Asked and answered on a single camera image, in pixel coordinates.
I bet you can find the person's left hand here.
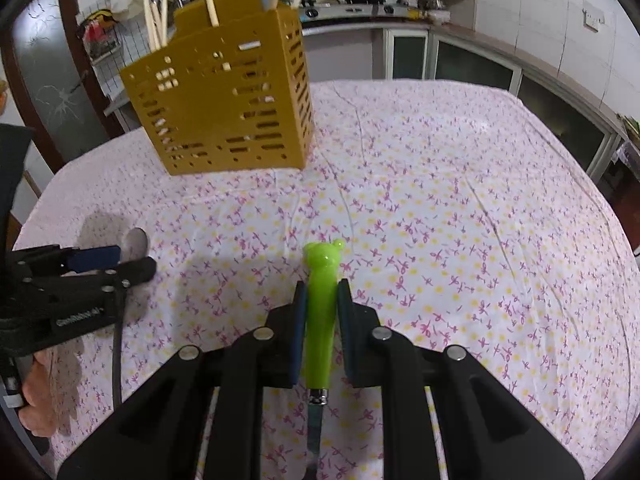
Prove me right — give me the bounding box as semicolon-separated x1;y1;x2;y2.
19;350;57;438

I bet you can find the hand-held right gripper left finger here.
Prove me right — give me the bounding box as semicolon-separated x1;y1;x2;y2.
57;280;308;480

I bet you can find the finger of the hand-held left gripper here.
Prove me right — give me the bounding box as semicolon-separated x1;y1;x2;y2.
10;245;122;281
30;256;157;296

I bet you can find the brown framed glass door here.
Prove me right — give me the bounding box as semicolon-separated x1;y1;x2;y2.
0;0;126;173

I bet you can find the kitchen counter cabinet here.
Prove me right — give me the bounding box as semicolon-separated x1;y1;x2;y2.
300;17;626;181

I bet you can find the metal spoon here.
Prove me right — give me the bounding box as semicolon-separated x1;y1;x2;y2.
111;227;149;413

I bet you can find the green handled fork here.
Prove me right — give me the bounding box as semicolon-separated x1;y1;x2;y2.
302;240;346;480

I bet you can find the steel gas stove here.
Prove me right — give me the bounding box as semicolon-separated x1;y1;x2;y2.
300;2;426;23

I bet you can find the white plastic bag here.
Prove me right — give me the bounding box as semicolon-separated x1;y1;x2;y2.
109;0;151;21

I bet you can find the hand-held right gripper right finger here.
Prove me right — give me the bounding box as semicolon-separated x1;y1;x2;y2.
336;278;585;480

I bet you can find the stack of bowls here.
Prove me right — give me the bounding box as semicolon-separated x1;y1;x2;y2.
382;0;451;26

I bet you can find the yellow slotted utensil holder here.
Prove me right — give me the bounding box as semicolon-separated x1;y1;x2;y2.
119;0;316;177

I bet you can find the wire wall basket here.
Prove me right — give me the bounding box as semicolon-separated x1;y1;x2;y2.
82;7;123;61

